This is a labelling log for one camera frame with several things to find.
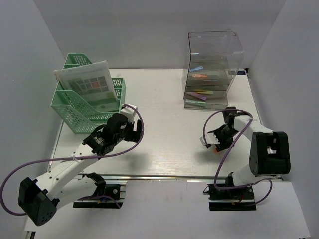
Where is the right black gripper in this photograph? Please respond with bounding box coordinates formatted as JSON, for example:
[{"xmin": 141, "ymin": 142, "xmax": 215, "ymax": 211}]
[{"xmin": 210, "ymin": 127, "xmax": 240, "ymax": 152}]

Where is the purple highlighter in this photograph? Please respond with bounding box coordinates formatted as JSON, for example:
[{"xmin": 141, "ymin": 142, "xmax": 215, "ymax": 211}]
[{"xmin": 187, "ymin": 92, "xmax": 207, "ymax": 101}]

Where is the yellow highlighter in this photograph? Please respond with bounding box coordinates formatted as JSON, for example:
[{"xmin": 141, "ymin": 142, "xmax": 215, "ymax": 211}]
[{"xmin": 194, "ymin": 91, "xmax": 214, "ymax": 95}]

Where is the document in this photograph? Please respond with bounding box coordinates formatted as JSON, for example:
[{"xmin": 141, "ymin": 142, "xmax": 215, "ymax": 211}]
[{"xmin": 54, "ymin": 61, "xmax": 119, "ymax": 112}]

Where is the blue highlighter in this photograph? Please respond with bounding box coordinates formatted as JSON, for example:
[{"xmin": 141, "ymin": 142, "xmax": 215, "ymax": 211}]
[{"xmin": 189, "ymin": 66, "xmax": 203, "ymax": 72}]

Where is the green highlighter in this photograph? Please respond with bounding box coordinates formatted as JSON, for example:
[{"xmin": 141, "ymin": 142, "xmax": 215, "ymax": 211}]
[{"xmin": 185, "ymin": 99, "xmax": 206, "ymax": 106}]

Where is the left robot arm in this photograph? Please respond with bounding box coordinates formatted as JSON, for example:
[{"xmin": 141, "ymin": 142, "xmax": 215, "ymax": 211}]
[{"xmin": 18, "ymin": 108, "xmax": 142, "ymax": 226}]

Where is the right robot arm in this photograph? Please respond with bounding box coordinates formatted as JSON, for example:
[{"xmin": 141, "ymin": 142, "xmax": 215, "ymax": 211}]
[{"xmin": 201, "ymin": 107, "xmax": 291, "ymax": 199}]

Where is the green file organizer rack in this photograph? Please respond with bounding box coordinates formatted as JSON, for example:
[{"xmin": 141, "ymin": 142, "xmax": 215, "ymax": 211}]
[{"xmin": 50, "ymin": 53, "xmax": 128, "ymax": 135}]

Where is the clear acrylic drawer unit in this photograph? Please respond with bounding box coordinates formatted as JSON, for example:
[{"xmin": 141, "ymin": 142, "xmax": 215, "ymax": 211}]
[{"xmin": 182, "ymin": 30, "xmax": 244, "ymax": 110}]

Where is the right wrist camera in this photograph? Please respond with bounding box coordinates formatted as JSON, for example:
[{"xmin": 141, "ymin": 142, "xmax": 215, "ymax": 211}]
[{"xmin": 200, "ymin": 132, "xmax": 220, "ymax": 148}]

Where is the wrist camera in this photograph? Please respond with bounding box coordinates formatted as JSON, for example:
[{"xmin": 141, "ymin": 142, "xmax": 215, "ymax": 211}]
[
  {"xmin": 200, "ymin": 132, "xmax": 220, "ymax": 148},
  {"xmin": 120, "ymin": 104, "xmax": 138, "ymax": 123}
]

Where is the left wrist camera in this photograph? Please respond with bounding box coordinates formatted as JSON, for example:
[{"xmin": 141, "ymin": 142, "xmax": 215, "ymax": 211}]
[{"xmin": 120, "ymin": 104, "xmax": 138, "ymax": 123}]

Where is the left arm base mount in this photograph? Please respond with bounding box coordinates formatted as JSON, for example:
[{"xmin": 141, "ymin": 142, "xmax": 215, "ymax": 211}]
[{"xmin": 73, "ymin": 182, "xmax": 126, "ymax": 209}]

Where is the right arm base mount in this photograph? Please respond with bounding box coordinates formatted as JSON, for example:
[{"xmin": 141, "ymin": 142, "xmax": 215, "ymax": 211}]
[{"xmin": 203, "ymin": 184, "xmax": 256, "ymax": 212}]

